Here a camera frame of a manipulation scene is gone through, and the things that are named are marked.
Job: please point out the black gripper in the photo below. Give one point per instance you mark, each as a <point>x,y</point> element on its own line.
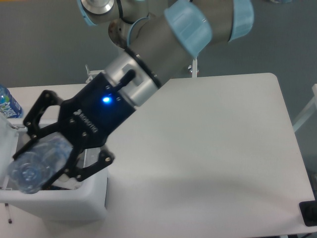
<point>91,116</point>

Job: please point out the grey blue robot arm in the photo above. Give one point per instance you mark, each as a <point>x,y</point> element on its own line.
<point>158,47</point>

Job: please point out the white paper bag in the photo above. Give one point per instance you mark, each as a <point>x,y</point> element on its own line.
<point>66,182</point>

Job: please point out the white trash can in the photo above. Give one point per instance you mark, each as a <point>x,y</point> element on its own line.
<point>84,204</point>

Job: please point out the black device at table edge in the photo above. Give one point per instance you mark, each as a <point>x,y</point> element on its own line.
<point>309,212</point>

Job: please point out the clear plastic bottle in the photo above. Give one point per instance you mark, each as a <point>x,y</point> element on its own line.
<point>34,167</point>

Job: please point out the white clamp post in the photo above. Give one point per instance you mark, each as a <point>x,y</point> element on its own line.
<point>193,68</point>

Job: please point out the blue labelled water bottle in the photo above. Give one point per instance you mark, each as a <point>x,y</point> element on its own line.
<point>9,107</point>

